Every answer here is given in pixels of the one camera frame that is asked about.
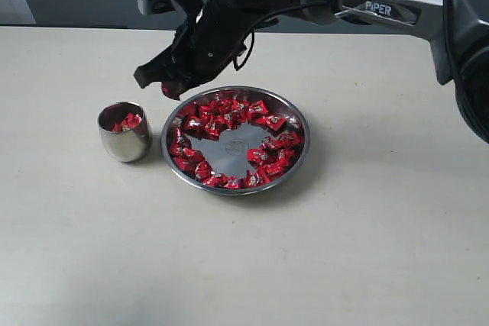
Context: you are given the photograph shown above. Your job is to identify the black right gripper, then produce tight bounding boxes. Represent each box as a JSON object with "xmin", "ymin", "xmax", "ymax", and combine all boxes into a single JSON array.
[{"xmin": 134, "ymin": 0, "xmax": 260, "ymax": 101}]

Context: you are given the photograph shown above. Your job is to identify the red candy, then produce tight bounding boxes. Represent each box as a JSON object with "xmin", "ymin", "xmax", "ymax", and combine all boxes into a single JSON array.
[{"xmin": 161, "ymin": 82, "xmax": 181, "ymax": 101}]

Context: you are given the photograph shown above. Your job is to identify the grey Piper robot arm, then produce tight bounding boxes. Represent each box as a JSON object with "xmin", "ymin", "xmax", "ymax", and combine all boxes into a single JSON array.
[{"xmin": 134, "ymin": 0, "xmax": 488, "ymax": 140}]

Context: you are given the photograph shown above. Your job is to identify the red candies inside cup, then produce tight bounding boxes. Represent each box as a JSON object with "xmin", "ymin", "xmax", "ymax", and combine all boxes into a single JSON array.
[{"xmin": 110, "ymin": 112, "xmax": 143, "ymax": 133}]

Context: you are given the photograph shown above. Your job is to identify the stainless steel cup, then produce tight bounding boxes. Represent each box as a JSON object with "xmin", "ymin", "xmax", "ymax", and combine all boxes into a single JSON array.
[{"xmin": 97, "ymin": 102, "xmax": 153, "ymax": 163}]

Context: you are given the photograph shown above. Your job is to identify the stainless steel plate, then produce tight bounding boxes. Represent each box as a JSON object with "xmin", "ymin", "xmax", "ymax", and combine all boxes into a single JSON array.
[{"xmin": 160, "ymin": 86, "xmax": 312, "ymax": 195}]

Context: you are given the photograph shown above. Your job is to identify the pile of red wrapped candies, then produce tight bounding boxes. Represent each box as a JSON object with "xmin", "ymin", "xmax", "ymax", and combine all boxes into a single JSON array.
[{"xmin": 167, "ymin": 93, "xmax": 303, "ymax": 189}]

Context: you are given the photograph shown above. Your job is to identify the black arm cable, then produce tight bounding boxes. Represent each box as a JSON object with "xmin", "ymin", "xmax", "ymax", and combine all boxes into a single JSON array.
[{"xmin": 228, "ymin": 0, "xmax": 471, "ymax": 113}]

